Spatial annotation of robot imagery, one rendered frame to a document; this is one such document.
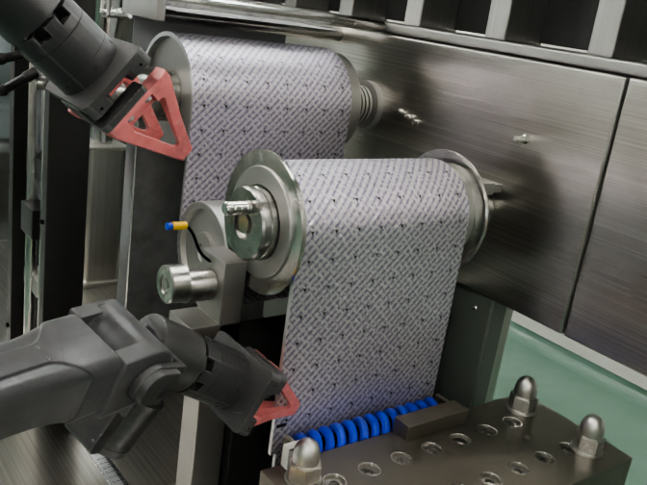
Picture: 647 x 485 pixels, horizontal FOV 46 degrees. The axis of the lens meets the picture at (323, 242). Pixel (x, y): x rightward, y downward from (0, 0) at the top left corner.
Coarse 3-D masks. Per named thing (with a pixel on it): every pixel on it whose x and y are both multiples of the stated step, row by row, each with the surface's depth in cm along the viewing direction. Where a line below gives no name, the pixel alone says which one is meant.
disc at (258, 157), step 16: (240, 160) 79; (256, 160) 76; (272, 160) 74; (240, 176) 79; (288, 176) 72; (288, 192) 72; (304, 208) 71; (224, 224) 82; (304, 224) 71; (304, 240) 71; (288, 256) 73; (288, 272) 73; (256, 288) 78; (272, 288) 75
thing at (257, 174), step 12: (252, 168) 76; (264, 168) 75; (240, 180) 78; (252, 180) 76; (264, 180) 75; (276, 180) 73; (276, 192) 73; (468, 192) 87; (276, 204) 73; (288, 204) 72; (288, 216) 72; (288, 228) 72; (468, 228) 87; (288, 240) 72; (276, 252) 74; (288, 252) 73; (252, 264) 78; (264, 264) 76; (276, 264) 74; (264, 276) 76
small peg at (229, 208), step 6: (222, 204) 72; (228, 204) 72; (234, 204) 72; (240, 204) 73; (246, 204) 73; (222, 210) 73; (228, 210) 72; (234, 210) 72; (240, 210) 73; (246, 210) 73
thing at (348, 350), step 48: (336, 288) 77; (384, 288) 81; (432, 288) 86; (288, 336) 75; (336, 336) 79; (384, 336) 84; (432, 336) 89; (336, 384) 82; (384, 384) 86; (432, 384) 92; (288, 432) 80
